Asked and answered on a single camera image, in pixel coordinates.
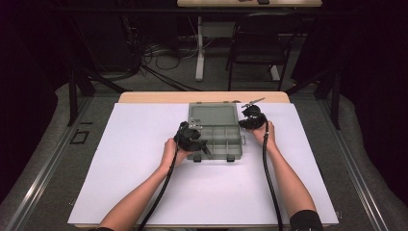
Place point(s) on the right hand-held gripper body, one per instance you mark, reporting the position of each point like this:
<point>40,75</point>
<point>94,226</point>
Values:
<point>255,115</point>

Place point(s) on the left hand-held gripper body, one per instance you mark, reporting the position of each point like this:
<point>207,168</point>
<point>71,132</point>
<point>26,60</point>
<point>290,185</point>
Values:
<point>187,139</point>

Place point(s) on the grey transparent plastic organizer box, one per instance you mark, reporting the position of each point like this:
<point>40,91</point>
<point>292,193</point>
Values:
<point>224,138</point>

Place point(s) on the person's left hand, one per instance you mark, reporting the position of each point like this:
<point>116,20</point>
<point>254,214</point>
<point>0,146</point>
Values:
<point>171,154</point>

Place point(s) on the person's right hand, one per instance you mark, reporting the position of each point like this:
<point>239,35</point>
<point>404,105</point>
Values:
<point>268,136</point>

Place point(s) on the light wooden table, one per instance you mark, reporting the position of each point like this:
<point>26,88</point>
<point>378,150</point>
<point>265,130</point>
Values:
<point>154,97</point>

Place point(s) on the white table board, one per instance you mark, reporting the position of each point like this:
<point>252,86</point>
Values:
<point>128,144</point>

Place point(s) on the black chair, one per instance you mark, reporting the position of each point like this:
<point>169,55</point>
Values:
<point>256,48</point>

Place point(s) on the black metal stand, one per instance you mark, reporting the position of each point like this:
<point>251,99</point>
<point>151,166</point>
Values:
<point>73,96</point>
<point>335,102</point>

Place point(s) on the wooden desk with white legs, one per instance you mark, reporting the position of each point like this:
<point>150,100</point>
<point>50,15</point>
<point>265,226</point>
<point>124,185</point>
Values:
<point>250,3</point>

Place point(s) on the person's black right sleeve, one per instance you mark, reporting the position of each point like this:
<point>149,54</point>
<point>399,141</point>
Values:
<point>306,222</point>

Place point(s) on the dark object on desk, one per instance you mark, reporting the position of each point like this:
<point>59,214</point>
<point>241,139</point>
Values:
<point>263,1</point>

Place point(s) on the aluminium floor rail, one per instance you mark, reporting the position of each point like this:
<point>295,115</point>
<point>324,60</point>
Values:
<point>41,174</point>
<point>354,176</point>

